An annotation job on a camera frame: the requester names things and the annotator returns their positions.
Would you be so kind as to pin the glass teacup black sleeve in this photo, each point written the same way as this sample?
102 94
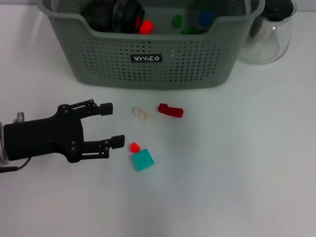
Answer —
128 14

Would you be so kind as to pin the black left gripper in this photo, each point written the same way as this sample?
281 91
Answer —
42 135

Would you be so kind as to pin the black teapot lid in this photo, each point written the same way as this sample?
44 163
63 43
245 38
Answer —
279 10

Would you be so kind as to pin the bright red sloped brick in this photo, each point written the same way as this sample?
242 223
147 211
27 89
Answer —
146 27

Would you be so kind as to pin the blue square toy plate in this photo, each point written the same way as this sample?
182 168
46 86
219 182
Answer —
205 18

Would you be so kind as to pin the green stepped toy brick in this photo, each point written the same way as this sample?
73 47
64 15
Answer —
189 30

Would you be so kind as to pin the grey perforated storage basket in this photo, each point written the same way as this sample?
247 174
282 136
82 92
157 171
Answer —
172 69

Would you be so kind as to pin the dark red toy brick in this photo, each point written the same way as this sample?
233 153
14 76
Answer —
170 110

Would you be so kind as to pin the small red toy brick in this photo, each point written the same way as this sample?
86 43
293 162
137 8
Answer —
134 147

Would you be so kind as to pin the black round teapot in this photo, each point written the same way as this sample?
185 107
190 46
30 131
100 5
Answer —
97 14

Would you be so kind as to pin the teal square toy brick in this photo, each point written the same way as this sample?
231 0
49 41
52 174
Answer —
142 160

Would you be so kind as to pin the clear glass teapot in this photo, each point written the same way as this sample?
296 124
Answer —
266 47

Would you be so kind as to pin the white toy brick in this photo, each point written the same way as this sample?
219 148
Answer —
141 114

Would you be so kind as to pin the left gripper silver plug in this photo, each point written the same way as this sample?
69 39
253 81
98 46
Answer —
19 117

